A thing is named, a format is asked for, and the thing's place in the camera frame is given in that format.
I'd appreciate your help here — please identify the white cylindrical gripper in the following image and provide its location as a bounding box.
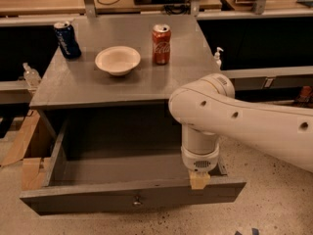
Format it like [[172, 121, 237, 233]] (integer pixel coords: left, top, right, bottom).
[[181, 125, 219, 190]]

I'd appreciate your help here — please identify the grey top drawer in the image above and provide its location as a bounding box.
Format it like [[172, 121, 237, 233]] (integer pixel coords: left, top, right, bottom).
[[21, 121, 246, 214]]

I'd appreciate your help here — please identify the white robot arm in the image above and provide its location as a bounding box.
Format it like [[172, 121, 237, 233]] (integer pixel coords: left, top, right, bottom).
[[168, 73, 313, 190]]

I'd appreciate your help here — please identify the grey drawer cabinet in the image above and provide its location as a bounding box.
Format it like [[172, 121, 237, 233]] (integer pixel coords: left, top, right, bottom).
[[30, 15, 218, 131]]

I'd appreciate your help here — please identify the white pump dispenser bottle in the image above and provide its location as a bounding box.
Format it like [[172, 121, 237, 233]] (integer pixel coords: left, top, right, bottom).
[[214, 47, 224, 68]]

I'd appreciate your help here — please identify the orange object under bench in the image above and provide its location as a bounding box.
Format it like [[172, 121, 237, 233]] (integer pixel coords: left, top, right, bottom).
[[293, 86, 313, 108]]

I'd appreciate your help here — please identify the white bowl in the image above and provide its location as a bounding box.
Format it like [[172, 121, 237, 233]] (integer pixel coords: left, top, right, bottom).
[[95, 46, 141, 76]]

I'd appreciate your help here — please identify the red cola can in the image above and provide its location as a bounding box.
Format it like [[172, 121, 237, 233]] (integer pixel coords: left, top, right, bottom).
[[152, 24, 171, 65]]

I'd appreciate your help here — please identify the brown cardboard box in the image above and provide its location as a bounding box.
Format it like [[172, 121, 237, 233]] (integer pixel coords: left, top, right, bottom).
[[1, 111, 54, 191]]

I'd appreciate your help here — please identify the blue soda can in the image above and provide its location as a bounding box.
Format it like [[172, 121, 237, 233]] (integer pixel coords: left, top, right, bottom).
[[54, 21, 81, 59]]

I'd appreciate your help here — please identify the clear plastic bottle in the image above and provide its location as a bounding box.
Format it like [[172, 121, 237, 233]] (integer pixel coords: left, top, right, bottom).
[[22, 63, 41, 88]]

